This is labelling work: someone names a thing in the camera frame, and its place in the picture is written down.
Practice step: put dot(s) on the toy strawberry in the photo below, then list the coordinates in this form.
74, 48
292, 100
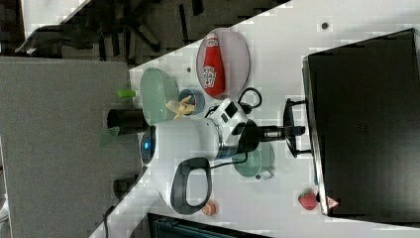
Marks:
307, 199

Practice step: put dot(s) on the toy orange half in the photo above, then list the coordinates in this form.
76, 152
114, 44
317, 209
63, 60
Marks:
210, 208

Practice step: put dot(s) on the green mug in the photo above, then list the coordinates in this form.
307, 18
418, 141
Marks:
257, 164

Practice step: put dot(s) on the green slotted spatula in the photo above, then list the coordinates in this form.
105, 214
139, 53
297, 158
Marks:
108, 136

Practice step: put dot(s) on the small blue bowl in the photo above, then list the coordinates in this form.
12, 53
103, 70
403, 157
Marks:
196, 98

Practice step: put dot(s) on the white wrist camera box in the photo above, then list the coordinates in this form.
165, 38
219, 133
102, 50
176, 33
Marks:
230, 119

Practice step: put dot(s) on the black utensil holder cup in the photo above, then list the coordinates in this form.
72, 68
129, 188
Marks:
129, 121

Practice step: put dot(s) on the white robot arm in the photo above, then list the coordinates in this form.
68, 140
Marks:
178, 153

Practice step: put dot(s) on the grey round plate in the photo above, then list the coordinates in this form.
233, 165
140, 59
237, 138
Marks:
235, 58

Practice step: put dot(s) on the lime green cup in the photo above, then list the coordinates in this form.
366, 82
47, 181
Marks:
126, 93

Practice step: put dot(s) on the toy peeled banana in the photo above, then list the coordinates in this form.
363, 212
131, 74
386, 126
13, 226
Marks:
180, 108

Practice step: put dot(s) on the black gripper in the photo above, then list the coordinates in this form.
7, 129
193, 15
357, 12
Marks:
252, 134

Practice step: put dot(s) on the plush ketchup bottle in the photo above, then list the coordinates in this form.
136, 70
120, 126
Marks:
213, 69

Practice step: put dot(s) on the green perforated colander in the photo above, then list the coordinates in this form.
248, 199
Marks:
157, 88

